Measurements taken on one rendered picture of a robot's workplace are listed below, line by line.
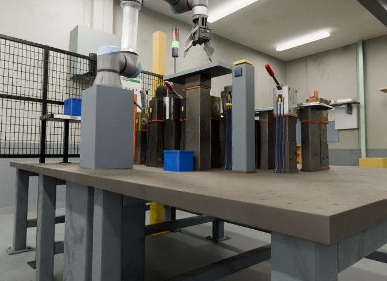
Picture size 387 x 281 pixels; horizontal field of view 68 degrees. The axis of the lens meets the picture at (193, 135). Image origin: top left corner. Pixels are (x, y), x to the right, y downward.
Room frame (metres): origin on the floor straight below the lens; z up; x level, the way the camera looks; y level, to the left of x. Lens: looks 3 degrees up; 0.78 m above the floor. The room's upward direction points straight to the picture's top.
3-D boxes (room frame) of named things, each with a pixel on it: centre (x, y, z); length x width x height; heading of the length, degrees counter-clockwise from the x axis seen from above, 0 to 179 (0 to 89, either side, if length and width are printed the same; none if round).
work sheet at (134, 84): (2.54, 0.57, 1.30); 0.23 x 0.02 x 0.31; 136
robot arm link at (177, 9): (1.38, 0.07, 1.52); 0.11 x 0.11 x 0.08; 59
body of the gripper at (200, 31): (1.33, -0.03, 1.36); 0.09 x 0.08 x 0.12; 25
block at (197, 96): (1.36, -0.02, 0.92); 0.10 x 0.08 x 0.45; 46
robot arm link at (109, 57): (1.48, 0.44, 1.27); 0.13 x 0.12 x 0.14; 149
